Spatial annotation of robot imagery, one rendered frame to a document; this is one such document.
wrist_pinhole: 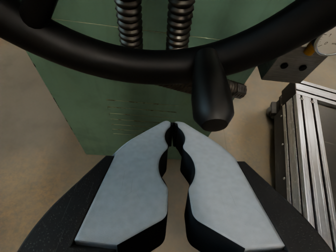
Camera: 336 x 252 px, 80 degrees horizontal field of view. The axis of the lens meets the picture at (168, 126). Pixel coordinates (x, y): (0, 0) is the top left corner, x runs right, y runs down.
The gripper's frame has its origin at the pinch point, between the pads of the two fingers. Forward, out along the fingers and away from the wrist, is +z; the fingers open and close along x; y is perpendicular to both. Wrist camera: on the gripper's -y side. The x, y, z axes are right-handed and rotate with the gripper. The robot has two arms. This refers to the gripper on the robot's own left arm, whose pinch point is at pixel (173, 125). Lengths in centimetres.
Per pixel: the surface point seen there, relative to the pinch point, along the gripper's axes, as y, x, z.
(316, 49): -2.2, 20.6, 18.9
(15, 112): 37, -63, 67
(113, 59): -2.7, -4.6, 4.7
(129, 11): -5.7, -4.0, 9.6
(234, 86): 3.6, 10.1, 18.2
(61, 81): 9.4, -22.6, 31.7
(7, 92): 32, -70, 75
